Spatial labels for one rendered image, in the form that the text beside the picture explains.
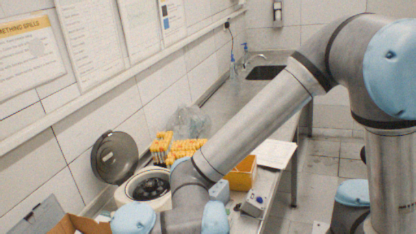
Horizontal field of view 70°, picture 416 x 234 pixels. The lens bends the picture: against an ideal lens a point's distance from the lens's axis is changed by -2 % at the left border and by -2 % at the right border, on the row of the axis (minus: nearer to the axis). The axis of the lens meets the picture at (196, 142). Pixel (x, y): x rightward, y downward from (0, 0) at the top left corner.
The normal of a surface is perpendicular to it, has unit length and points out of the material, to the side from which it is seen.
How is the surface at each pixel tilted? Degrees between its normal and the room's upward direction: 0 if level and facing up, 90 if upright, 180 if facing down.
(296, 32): 90
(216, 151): 56
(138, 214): 0
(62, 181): 90
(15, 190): 90
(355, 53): 67
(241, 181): 90
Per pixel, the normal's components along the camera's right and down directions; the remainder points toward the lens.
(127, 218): -0.15, -0.86
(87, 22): 0.91, 0.14
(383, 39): -0.73, -0.53
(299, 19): -0.40, 0.51
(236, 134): -0.41, -0.07
